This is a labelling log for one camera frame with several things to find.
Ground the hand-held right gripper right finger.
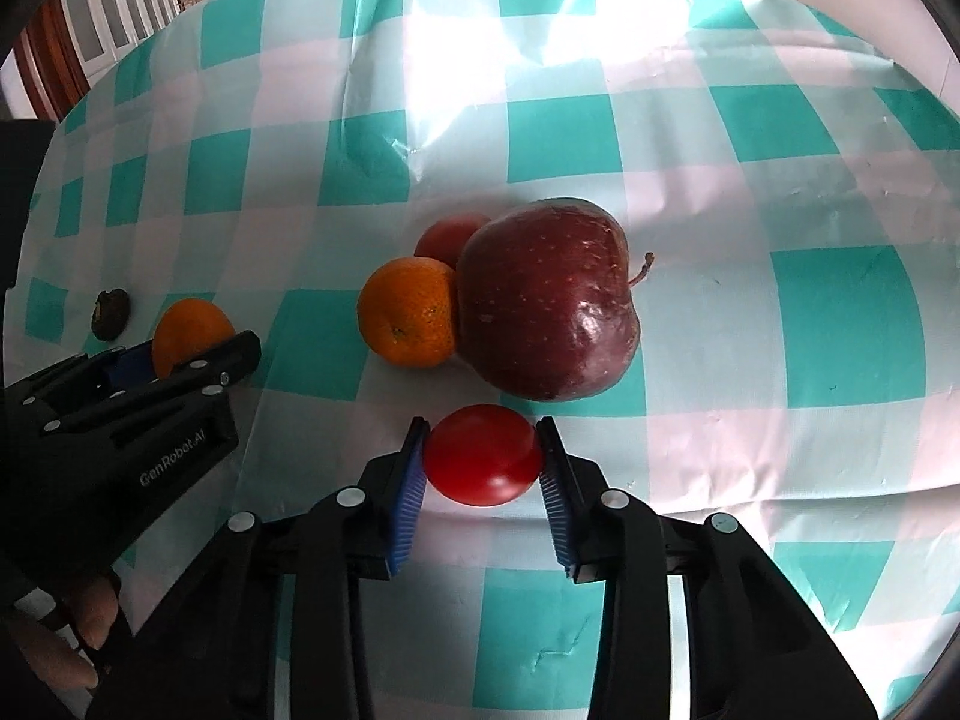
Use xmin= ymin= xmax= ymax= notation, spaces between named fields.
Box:
xmin=534 ymin=416 xmax=878 ymax=720

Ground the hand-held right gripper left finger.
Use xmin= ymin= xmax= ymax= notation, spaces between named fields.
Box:
xmin=90 ymin=415 xmax=432 ymax=720

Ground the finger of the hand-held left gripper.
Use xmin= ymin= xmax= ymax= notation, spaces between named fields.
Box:
xmin=19 ymin=341 xmax=160 ymax=413
xmin=45 ymin=328 xmax=263 ymax=440

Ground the orange mandarin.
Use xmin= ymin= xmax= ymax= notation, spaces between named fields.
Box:
xmin=152 ymin=298 xmax=236 ymax=380
xmin=357 ymin=256 xmax=460 ymax=370

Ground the dark brown round fruit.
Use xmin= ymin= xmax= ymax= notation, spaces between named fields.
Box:
xmin=91 ymin=289 xmax=132 ymax=338

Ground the red tomato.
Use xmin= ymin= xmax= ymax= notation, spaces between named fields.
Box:
xmin=424 ymin=403 xmax=542 ymax=507
xmin=414 ymin=215 xmax=492 ymax=269

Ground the dark red apple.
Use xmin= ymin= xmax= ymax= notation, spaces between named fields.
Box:
xmin=455 ymin=197 xmax=655 ymax=402

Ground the person's left hand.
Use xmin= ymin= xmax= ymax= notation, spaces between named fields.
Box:
xmin=11 ymin=574 xmax=125 ymax=691

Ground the teal white checkered tablecloth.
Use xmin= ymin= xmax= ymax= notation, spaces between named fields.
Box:
xmin=15 ymin=0 xmax=960 ymax=720

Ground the white panelled cabinet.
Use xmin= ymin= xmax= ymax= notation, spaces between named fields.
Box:
xmin=56 ymin=0 xmax=203 ymax=65

